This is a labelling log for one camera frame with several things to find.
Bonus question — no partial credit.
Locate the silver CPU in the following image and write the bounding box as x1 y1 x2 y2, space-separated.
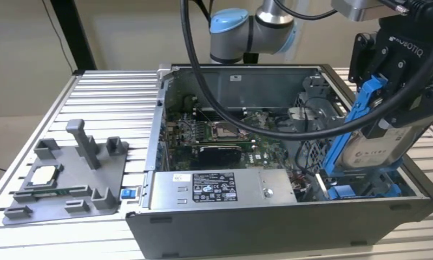
28 165 64 189

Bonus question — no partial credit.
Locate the grey disk bay cage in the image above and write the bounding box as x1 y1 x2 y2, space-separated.
278 75 418 203

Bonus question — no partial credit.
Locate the grey parts rack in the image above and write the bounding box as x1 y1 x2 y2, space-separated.
0 118 132 227

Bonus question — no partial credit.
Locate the black graphics card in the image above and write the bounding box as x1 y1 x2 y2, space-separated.
197 145 244 166

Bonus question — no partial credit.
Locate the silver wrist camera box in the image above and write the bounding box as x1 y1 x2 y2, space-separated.
330 0 384 23

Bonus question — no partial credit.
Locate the black frame post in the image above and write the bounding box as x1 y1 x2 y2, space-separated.
49 0 97 71

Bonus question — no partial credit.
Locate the thin black wire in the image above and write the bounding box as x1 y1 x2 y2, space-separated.
296 97 333 174

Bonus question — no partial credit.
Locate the green motherboard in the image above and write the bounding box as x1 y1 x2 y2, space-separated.
164 107 297 171

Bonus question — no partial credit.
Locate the blue carrier in bay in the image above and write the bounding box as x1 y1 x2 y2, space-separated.
326 185 357 200

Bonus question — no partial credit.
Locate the silver power supply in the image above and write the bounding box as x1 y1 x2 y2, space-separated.
149 169 298 211

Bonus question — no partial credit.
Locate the hard disk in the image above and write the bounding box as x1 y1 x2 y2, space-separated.
322 74 420 179

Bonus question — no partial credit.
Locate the thick black cable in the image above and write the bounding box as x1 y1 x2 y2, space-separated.
180 0 433 141

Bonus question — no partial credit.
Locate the black PC case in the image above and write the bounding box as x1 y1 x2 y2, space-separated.
125 63 433 259

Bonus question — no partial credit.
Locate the thin black cable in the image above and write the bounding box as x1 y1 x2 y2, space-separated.
273 0 338 21

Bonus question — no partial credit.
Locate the CPU socket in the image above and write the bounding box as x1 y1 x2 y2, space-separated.
209 120 248 141

